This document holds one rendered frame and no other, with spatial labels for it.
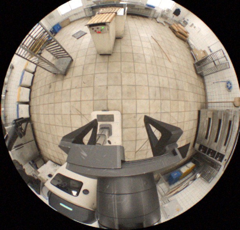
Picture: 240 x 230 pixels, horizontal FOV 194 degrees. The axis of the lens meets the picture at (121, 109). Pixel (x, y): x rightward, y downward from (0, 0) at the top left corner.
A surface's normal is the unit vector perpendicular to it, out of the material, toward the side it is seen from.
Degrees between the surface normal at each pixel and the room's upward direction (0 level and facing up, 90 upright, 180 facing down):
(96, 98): 0
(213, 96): 90
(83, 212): 90
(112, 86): 0
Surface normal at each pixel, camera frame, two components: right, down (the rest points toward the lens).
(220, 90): -1.00, 0.02
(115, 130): 0.04, 0.03
